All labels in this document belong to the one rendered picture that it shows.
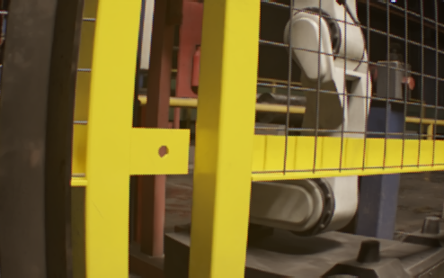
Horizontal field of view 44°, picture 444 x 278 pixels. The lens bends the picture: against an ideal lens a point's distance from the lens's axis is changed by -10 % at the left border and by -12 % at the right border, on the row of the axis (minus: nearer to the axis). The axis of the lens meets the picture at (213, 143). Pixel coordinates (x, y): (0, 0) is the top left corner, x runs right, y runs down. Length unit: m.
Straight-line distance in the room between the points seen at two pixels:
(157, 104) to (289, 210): 0.56
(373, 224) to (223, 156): 1.41
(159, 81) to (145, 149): 0.99
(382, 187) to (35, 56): 1.71
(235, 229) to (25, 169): 0.36
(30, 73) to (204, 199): 0.36
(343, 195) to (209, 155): 0.64
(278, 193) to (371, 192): 0.80
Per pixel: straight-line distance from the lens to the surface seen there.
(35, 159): 0.39
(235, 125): 0.68
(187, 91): 7.97
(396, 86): 1.99
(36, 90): 0.39
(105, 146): 0.59
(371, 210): 2.04
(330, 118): 1.25
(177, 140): 0.69
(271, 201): 1.29
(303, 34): 1.25
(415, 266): 1.17
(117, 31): 0.59
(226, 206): 0.68
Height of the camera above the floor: 0.47
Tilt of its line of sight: 3 degrees down
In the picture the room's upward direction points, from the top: 3 degrees clockwise
